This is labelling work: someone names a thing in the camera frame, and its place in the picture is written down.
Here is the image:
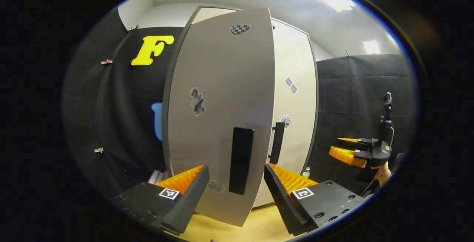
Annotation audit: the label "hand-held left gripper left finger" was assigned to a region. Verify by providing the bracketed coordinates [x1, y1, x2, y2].
[111, 164, 210, 235]

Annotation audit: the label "white metal bars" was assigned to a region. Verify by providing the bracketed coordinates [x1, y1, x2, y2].
[148, 169, 165, 184]

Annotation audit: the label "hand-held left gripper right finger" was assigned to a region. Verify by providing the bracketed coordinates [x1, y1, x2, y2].
[264, 163, 365, 236]

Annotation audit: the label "white and grey shoe cabinet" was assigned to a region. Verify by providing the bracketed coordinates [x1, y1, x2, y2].
[162, 5, 319, 228]

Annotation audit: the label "black door handle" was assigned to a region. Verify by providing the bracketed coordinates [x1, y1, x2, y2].
[269, 122, 286, 165]
[228, 127, 255, 195]

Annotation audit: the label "white shoe cabinet door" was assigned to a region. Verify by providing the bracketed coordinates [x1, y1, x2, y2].
[163, 8, 276, 228]
[252, 18, 317, 209]

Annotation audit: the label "thin grey cable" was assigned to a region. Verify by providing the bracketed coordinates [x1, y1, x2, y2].
[361, 178, 375, 197]

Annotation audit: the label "black backdrop cloth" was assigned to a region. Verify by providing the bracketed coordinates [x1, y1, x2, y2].
[63, 7, 186, 198]
[307, 53, 417, 198]

